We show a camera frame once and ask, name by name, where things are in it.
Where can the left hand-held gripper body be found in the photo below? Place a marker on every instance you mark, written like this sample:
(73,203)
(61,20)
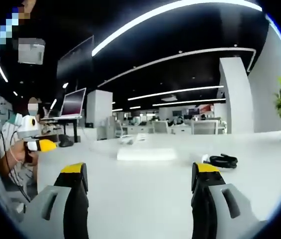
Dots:
(27,129)

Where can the person's striped shirt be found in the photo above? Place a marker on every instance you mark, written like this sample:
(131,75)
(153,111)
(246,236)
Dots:
(7,134)

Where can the open silver laptop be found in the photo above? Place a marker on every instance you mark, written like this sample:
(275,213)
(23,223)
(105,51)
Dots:
(73,102)

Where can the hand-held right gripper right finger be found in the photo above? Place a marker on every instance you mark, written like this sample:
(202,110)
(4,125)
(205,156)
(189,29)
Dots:
(219,214)

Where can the black-legged standing table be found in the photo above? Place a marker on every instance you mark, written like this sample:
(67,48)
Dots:
(68,120)

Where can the white desk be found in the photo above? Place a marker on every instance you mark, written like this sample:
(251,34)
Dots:
(142,189)

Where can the person's left hand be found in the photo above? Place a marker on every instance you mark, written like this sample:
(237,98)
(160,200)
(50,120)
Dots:
(18,152)

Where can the black rounded object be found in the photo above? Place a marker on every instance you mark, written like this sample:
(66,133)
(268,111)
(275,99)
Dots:
(66,142)

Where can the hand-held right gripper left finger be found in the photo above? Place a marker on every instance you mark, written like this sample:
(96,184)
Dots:
(55,214)

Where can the white mesh office chair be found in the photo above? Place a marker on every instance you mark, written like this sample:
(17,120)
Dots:
(160,127)
(119,128)
(205,127)

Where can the small white desk item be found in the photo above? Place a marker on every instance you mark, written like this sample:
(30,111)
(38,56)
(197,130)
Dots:
(132,139)

